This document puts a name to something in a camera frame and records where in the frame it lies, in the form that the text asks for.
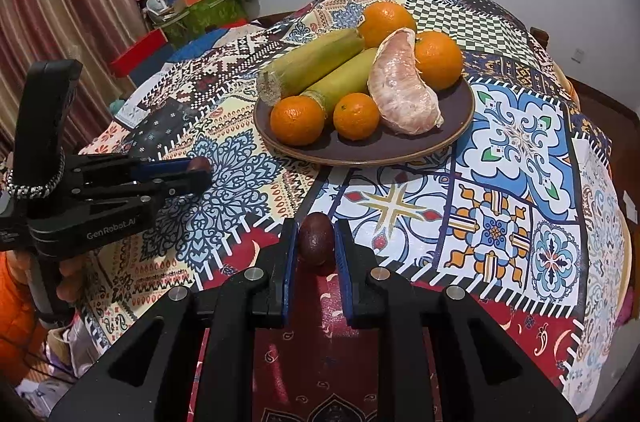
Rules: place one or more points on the patchwork printed blanket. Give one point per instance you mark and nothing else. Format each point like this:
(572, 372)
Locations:
(500, 137)

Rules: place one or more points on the red flat box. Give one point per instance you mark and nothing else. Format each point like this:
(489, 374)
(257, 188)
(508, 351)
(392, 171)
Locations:
(140, 52)

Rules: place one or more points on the small orange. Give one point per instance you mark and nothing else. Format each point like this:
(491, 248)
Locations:
(356, 116)

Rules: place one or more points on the person's left hand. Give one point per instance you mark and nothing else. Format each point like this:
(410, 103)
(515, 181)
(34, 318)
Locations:
(70, 277)

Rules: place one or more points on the pile of light cloth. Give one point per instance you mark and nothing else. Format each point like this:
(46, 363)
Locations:
(65, 352)

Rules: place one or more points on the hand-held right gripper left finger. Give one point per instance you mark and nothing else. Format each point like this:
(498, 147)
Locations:
(289, 272)

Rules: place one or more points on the white wall socket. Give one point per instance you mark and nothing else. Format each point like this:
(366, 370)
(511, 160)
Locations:
(579, 55)

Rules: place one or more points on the striped curtain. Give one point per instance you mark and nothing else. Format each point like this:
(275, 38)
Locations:
(75, 2)

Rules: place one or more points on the dark red small fruit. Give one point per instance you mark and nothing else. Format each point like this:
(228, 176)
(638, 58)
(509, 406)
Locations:
(316, 239)
(201, 163)

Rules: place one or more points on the person's left forearm orange sleeve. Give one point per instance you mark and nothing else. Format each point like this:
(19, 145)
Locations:
(15, 317)

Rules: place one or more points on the green cardboard box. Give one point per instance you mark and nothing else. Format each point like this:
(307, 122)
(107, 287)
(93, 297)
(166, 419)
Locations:
(210, 17)

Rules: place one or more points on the peeled pomelo segment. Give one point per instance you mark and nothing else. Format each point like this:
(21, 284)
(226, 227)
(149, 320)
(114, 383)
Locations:
(400, 92)

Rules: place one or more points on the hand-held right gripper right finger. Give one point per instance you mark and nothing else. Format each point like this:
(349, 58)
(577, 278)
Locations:
(345, 272)

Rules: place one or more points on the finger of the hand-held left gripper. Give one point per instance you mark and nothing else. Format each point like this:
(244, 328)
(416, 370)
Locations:
(185, 184)
(162, 168)

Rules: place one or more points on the dark brown round plate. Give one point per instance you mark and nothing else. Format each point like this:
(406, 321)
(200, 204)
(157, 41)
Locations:
(360, 150)

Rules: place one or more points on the wooden chair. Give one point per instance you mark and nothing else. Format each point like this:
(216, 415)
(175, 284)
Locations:
(539, 37)

